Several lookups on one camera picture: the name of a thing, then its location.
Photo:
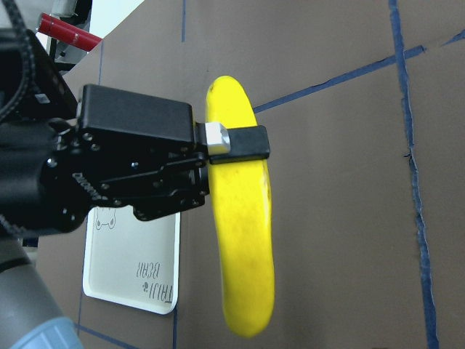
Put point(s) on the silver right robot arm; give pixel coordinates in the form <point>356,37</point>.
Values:
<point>53,174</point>

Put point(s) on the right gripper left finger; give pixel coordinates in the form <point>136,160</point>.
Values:
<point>176,192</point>

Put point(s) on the yellow banana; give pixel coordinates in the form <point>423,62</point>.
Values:
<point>242,206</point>

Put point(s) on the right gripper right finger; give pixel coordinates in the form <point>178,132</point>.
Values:
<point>224,146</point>

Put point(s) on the red cylinder bottle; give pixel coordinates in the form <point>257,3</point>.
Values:
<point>67,33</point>

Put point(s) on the white bear tray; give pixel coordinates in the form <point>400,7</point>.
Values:
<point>131,262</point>

